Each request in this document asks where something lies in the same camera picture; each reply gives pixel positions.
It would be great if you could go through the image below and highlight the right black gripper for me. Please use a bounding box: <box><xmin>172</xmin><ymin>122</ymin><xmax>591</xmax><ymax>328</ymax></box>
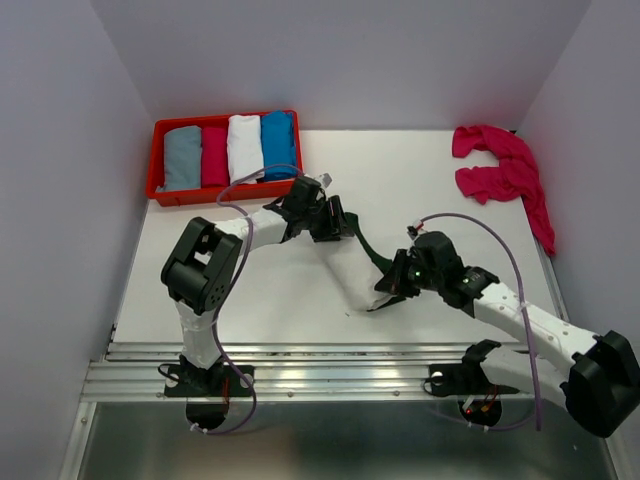
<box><xmin>372</xmin><ymin>248</ymin><xmax>443</xmax><ymax>297</ymax></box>

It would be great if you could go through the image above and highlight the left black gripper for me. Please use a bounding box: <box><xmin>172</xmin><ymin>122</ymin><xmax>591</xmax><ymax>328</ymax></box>
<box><xmin>301</xmin><ymin>195</ymin><xmax>354</xmax><ymax>243</ymax></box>

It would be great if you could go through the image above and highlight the red plastic tray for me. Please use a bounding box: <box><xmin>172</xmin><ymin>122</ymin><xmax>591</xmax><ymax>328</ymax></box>
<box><xmin>146</xmin><ymin>110</ymin><xmax>303</xmax><ymax>207</ymax></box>

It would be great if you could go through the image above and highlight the cream and green t-shirt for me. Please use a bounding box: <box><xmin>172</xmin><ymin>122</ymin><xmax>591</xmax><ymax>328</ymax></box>
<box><xmin>316</xmin><ymin>212</ymin><xmax>406</xmax><ymax>312</ymax></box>

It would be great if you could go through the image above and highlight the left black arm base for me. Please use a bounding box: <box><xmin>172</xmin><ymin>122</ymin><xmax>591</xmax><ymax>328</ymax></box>
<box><xmin>157</xmin><ymin>355</ymin><xmax>251</xmax><ymax>400</ymax></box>

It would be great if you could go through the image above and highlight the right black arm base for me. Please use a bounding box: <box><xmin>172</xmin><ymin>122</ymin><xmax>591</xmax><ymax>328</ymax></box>
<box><xmin>422</xmin><ymin>340</ymin><xmax>518</xmax><ymax>398</ymax></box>

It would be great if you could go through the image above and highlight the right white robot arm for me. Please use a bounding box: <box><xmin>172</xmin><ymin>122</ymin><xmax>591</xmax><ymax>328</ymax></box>
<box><xmin>375</xmin><ymin>231</ymin><xmax>639</xmax><ymax>438</ymax></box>

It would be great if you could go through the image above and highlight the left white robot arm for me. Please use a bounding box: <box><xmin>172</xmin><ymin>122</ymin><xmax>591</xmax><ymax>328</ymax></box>
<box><xmin>161</xmin><ymin>176</ymin><xmax>354</xmax><ymax>394</ymax></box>

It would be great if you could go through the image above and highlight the blue rolled t-shirt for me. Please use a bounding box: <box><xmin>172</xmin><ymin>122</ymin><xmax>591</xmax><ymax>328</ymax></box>
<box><xmin>261</xmin><ymin>111</ymin><xmax>297</xmax><ymax>182</ymax></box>

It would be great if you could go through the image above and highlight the white rolled t-shirt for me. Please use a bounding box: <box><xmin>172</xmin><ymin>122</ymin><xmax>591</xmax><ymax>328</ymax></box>
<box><xmin>227</xmin><ymin>115</ymin><xmax>264</xmax><ymax>183</ymax></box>

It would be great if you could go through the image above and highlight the magenta rolled t-shirt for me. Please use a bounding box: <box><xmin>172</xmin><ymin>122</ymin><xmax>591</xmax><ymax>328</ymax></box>
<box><xmin>201</xmin><ymin>127</ymin><xmax>230</xmax><ymax>188</ymax></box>

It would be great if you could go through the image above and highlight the magenta crumpled t-shirt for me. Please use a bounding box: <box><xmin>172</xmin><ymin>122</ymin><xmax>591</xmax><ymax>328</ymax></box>
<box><xmin>451</xmin><ymin>125</ymin><xmax>556</xmax><ymax>256</ymax></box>

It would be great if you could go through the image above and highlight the grey rolled t-shirt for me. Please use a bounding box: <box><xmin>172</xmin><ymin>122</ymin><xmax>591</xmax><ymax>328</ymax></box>
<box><xmin>156</xmin><ymin>125</ymin><xmax>202</xmax><ymax>192</ymax></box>

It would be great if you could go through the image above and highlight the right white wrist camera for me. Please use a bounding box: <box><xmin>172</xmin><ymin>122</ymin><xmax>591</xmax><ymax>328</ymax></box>
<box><xmin>407</xmin><ymin>220</ymin><xmax>427</xmax><ymax>241</ymax></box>

